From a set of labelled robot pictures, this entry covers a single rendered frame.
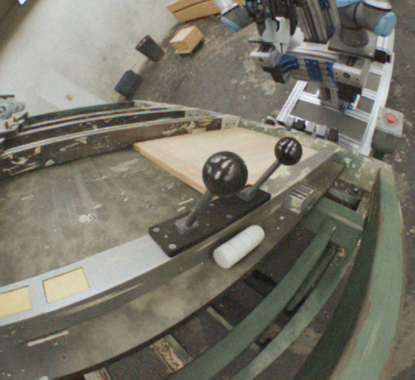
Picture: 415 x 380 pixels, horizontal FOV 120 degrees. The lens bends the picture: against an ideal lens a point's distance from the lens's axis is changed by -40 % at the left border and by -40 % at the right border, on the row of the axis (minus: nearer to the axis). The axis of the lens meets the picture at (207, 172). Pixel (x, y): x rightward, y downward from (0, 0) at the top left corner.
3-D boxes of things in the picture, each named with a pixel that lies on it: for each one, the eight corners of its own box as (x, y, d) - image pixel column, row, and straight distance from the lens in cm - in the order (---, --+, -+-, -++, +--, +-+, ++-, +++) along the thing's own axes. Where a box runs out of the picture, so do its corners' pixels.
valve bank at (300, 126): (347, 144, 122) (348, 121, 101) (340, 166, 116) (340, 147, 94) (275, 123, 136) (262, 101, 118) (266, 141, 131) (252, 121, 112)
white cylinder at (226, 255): (227, 273, 26) (263, 244, 31) (230, 258, 24) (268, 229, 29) (212, 260, 27) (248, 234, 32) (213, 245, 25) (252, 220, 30)
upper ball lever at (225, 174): (202, 236, 26) (265, 171, 16) (178, 249, 24) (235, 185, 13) (187, 213, 27) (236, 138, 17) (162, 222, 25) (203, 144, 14)
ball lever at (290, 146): (256, 204, 34) (312, 150, 27) (242, 213, 31) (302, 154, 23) (243, 187, 34) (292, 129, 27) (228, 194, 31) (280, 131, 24)
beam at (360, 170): (383, 189, 97) (392, 165, 95) (383, 199, 86) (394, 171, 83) (141, 110, 229) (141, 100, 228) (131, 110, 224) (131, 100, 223)
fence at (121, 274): (333, 161, 84) (335, 152, 83) (12, 344, 28) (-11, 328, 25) (322, 157, 85) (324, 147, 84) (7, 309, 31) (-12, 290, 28)
